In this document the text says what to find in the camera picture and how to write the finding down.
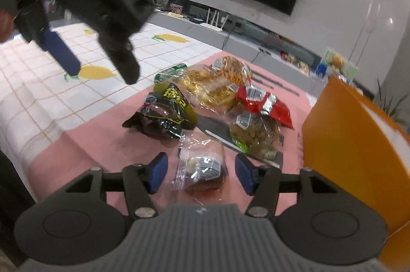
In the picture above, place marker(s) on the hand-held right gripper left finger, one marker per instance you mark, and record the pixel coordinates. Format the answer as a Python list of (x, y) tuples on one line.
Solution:
[(158, 172)]

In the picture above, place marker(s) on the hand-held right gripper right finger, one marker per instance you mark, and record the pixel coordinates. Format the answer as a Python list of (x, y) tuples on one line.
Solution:
[(245, 174)]

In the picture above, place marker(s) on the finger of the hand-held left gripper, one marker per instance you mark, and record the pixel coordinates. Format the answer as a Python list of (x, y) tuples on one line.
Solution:
[(125, 67), (61, 51)]

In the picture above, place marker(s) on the clear bag of green biscuits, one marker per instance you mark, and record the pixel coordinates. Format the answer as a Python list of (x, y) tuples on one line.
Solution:
[(256, 134)]

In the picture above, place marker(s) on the small clear snack packet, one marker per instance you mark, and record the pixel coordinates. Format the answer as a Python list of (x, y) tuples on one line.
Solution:
[(201, 169)]

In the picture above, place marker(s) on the bright green snack packet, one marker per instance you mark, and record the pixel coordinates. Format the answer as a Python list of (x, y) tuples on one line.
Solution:
[(169, 71)]

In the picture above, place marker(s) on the dark green snack packet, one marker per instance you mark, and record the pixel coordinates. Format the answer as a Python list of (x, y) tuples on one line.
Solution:
[(160, 118)]

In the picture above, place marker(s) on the red snack packet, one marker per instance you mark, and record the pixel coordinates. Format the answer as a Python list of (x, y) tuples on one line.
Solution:
[(272, 108)]

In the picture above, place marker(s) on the clear bag of yellow snacks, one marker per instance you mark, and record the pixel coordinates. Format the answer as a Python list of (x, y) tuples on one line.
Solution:
[(208, 89)]

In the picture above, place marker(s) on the orange box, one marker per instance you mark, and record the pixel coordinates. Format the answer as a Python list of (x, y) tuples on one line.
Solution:
[(346, 147)]

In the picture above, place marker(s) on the bag of stick snacks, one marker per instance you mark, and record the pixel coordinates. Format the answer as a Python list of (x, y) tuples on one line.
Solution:
[(230, 67)]

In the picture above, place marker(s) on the pile of snacks on console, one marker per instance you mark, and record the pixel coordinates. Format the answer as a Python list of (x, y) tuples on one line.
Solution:
[(296, 62)]

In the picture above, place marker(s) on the white checked lemon blanket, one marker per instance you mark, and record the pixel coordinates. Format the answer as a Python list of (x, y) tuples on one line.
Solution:
[(32, 99)]

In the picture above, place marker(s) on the pink printed mat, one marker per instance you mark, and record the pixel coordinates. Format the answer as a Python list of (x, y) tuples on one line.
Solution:
[(96, 143)]

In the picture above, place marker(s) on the pink card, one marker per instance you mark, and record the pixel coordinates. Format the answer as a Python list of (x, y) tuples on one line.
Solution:
[(175, 8)]

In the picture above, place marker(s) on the white router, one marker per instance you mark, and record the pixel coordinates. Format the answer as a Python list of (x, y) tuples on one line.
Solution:
[(214, 26)]

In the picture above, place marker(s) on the grey television console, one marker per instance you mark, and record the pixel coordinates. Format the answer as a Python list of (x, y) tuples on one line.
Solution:
[(237, 41)]

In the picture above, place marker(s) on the tall-leaved potted plant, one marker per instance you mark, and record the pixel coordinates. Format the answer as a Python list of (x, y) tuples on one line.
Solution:
[(389, 102)]

